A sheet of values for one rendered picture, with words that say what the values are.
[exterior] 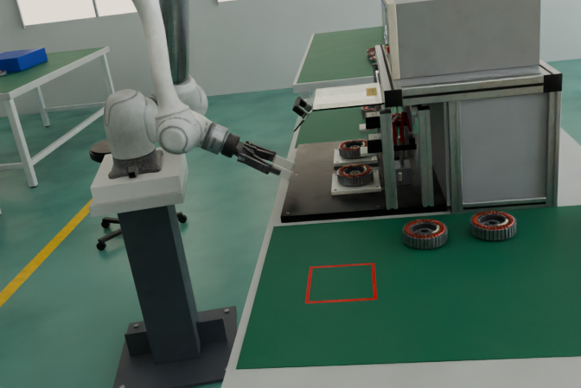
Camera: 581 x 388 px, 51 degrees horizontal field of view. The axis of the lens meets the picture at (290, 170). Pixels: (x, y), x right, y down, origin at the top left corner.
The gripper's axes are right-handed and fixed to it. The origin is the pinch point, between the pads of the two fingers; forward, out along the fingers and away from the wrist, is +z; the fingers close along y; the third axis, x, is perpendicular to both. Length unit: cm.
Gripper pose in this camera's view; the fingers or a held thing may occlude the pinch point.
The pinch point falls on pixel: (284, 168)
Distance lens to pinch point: 189.8
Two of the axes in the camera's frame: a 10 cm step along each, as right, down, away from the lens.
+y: -1.0, 3.7, -9.3
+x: 3.9, -8.4, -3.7
